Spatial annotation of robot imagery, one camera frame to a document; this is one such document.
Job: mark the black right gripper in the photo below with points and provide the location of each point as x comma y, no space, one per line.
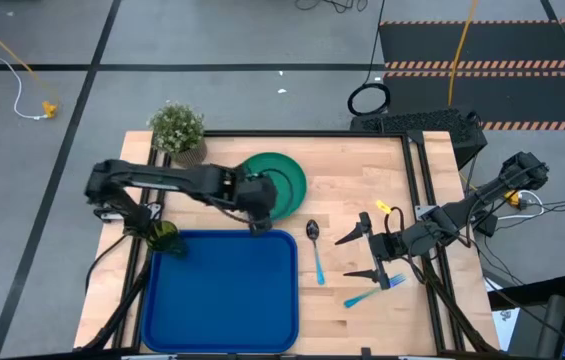
397,245

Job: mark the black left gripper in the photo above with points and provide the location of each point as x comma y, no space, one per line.
257,197

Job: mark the green plastic plate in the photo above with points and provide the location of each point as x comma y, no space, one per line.
294,185

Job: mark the green transparent cup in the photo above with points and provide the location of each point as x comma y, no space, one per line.
164,235

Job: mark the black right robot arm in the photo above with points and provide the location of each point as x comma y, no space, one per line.
462,210

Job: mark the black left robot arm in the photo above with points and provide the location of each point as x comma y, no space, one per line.
162,177

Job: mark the blue plastic tray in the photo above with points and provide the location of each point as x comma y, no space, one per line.
222,295

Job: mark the yellow tag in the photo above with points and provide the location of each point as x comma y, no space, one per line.
383,206

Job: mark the small potted green plant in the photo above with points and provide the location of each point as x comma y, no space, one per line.
177,130

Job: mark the black mesh computer case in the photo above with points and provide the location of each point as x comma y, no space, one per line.
422,120

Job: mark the white paper sheet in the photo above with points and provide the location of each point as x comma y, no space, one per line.
504,320

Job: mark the black hazard-striped floor mat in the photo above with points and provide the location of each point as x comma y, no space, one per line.
512,45

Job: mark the black camera bracket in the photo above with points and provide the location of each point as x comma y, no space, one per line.
366,353

